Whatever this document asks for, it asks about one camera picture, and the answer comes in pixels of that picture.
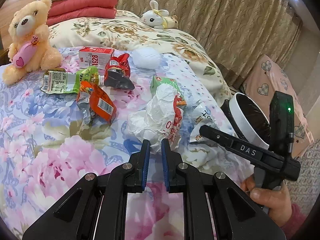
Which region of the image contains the white plastic bag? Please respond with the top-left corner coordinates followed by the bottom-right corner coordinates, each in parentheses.
top-left (127, 83), bottom-right (183, 153)

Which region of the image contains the white printed snack bag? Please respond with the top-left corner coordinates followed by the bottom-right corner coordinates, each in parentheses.
top-left (189, 101), bottom-right (218, 143)

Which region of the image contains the green juice carton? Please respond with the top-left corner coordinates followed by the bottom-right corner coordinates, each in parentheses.
top-left (150, 75), bottom-right (188, 107)

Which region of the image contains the orange foil snack wrapper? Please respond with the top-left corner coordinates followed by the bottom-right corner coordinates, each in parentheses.
top-left (76, 81), bottom-right (117, 125)

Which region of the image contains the pink sleeve forearm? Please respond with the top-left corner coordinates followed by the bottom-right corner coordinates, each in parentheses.
top-left (282, 204), bottom-right (306, 239)

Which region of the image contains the white round trash bin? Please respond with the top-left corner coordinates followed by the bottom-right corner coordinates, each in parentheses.
top-left (221, 92), bottom-right (270, 150)

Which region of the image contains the person right hand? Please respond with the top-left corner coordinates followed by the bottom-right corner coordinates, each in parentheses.
top-left (240, 175), bottom-right (292, 227)

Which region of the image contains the pink heart covered furniture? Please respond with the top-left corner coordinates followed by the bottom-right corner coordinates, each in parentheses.
top-left (241, 54), bottom-right (315, 158)

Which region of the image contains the red black snack wrapper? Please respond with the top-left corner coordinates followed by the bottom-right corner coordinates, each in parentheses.
top-left (104, 53), bottom-right (135, 90)

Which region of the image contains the white foam ball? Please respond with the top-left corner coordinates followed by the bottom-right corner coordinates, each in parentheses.
top-left (132, 47), bottom-right (161, 69)

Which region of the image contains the pink blue floral blanket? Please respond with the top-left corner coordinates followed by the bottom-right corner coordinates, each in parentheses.
top-left (1, 54), bottom-right (253, 239)

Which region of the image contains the red white milk carton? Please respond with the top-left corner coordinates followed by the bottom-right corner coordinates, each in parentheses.
top-left (78, 47), bottom-right (114, 70)

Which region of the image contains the green snack pouch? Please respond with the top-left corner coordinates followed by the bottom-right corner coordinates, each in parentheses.
top-left (41, 66), bottom-right (104, 94)

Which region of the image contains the beige floral quilt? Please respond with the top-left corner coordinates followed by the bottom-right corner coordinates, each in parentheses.
top-left (49, 10), bottom-right (232, 105)

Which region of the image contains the small brown plush bear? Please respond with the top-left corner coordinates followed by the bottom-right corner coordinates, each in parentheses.
top-left (163, 15), bottom-right (178, 29)

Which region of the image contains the white plush rabbit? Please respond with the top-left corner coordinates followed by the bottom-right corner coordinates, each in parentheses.
top-left (141, 0), bottom-right (169, 29)

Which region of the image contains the beige patterned curtain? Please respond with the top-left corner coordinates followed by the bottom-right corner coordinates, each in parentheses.
top-left (118, 0), bottom-right (303, 88)

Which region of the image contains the peach teddy bear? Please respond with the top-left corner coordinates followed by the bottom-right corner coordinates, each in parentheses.
top-left (2, 0), bottom-right (62, 86)

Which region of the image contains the red folded blanket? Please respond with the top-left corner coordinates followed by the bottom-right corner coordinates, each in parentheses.
top-left (47, 0), bottom-right (118, 26)

